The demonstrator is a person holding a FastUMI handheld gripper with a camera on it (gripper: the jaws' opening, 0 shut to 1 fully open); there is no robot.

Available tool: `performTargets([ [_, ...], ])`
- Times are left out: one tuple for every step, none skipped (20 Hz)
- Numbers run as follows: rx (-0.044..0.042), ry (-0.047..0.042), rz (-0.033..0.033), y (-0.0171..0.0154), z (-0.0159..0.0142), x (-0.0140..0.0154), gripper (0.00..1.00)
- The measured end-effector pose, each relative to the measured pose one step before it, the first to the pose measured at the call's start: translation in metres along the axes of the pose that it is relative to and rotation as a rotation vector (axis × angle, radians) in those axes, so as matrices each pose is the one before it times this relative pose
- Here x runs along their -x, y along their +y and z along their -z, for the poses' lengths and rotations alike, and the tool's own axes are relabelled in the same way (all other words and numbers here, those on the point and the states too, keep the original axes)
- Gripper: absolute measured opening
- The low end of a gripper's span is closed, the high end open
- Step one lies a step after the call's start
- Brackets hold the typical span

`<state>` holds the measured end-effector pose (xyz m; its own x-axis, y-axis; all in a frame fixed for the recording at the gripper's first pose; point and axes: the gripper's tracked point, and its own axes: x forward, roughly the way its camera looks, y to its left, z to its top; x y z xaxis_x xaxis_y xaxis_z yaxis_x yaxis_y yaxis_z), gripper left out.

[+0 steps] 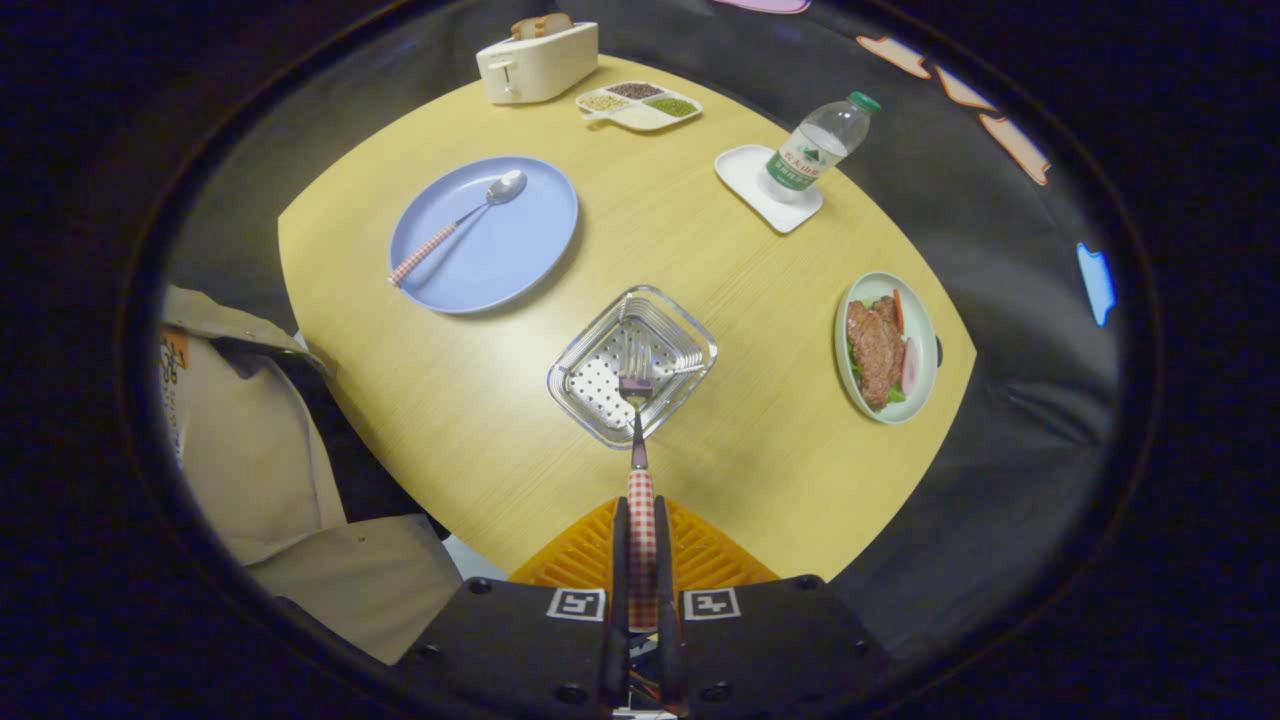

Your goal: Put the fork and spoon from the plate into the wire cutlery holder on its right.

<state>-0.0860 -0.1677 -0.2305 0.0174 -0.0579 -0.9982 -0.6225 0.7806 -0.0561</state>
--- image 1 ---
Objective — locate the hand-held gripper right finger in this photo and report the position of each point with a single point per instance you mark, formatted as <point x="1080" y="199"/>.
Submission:
<point x="780" y="650"/>

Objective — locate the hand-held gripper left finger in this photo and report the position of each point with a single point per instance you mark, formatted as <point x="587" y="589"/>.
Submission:
<point x="500" y="650"/>

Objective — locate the clear cutlery drainer basket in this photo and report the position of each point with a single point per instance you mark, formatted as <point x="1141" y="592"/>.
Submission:
<point x="600" y="385"/>

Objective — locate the black backdrop cloth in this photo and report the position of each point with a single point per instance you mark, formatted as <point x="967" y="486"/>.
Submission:
<point x="1010" y="460"/>

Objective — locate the green plate with steak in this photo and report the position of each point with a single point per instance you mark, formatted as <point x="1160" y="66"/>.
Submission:
<point x="875" y="345"/>

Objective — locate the blue plate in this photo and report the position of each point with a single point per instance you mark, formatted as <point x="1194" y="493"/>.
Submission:
<point x="510" y="245"/>

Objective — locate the white square coaster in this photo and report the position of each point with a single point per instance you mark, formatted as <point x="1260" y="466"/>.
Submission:
<point x="745" y="170"/>

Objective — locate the clear water bottle green cap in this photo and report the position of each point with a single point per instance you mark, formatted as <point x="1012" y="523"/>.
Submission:
<point x="815" y="150"/>

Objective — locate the divided white snack dish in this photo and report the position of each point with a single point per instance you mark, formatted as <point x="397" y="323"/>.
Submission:
<point x="640" y="117"/>

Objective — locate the white toaster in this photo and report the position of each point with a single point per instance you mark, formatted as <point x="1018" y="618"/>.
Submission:
<point x="545" y="65"/>

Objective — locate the toast slice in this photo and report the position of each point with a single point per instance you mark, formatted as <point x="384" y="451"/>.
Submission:
<point x="527" y="29"/>
<point x="558" y="23"/>

